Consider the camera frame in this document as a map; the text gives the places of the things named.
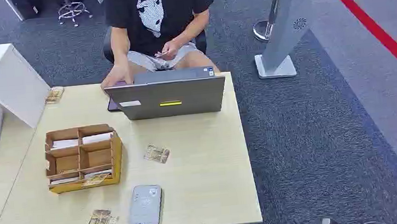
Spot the wooden card box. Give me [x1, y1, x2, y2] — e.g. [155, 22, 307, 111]
[42, 122, 128, 196]

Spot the grey laptop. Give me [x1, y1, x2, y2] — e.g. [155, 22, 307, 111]
[103, 64, 229, 123]

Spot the chrome stool base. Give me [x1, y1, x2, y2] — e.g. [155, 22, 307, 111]
[56, 0, 95, 30]

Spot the person's hand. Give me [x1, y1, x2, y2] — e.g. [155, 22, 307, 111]
[98, 62, 135, 92]
[155, 39, 183, 62]

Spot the grey card reader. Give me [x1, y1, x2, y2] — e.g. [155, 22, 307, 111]
[124, 182, 166, 224]

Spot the dark cabinet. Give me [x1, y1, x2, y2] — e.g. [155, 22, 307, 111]
[4, 0, 44, 23]

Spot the red floor tape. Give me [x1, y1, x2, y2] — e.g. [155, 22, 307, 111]
[316, 0, 397, 99]

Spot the white card stack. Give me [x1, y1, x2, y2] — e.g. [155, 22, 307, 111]
[81, 132, 113, 145]
[83, 169, 113, 180]
[50, 138, 79, 151]
[50, 176, 80, 186]

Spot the chrome stanchion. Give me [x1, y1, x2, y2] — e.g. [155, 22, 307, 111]
[250, 0, 291, 44]

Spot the person's left hand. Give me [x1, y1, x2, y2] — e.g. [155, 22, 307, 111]
[155, 39, 183, 62]

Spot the person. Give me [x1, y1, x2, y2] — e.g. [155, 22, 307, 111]
[92, 0, 222, 92]

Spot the grey display stand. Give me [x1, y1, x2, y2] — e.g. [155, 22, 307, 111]
[249, 0, 321, 80]

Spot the person's right hand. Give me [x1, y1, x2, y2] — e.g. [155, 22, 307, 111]
[98, 62, 135, 92]

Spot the stack of printed cards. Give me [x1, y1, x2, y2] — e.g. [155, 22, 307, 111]
[44, 85, 66, 105]

